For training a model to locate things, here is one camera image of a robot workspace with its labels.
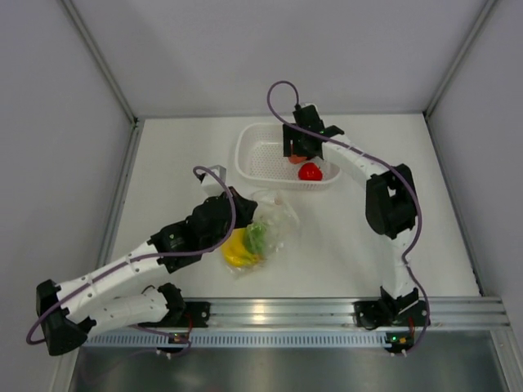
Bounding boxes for orange fake fruit piece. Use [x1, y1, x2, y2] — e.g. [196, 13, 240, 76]
[288, 154, 308, 165]

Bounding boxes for green fake grapes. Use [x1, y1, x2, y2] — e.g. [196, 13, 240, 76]
[243, 221, 268, 254]

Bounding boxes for clear zip top bag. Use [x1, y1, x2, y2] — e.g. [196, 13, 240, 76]
[223, 189, 300, 276]

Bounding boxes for red fake tomato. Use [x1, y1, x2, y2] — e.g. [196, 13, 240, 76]
[297, 162, 323, 181]

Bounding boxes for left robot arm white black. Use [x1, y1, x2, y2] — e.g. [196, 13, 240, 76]
[36, 188, 258, 356]

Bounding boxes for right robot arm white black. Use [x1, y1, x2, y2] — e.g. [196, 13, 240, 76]
[283, 104, 430, 330]

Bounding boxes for yellow fake bananas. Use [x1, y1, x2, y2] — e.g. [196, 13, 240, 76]
[221, 229, 265, 270]

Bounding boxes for white perforated plastic basket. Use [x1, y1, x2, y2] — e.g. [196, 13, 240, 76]
[235, 122, 341, 191]

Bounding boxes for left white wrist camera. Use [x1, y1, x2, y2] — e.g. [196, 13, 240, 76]
[194, 165, 226, 197]

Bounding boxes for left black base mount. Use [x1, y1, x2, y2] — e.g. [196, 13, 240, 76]
[172, 301, 211, 329]

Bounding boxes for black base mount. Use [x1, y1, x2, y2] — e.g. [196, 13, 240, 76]
[354, 300, 407, 330]
[172, 301, 211, 329]

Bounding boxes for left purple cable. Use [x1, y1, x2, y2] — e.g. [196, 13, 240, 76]
[25, 165, 238, 346]

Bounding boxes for purple cable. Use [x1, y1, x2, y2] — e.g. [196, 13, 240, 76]
[266, 80, 432, 356]
[25, 165, 238, 346]

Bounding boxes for grey slotted cable duct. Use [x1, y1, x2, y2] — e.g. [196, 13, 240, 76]
[83, 330, 391, 348]

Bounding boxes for aluminium mounting rail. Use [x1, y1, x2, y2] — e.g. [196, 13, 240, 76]
[186, 297, 510, 330]

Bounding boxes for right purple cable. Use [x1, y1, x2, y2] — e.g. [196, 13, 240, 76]
[266, 80, 432, 356]

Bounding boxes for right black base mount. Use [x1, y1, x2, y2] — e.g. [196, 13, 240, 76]
[354, 300, 407, 330]

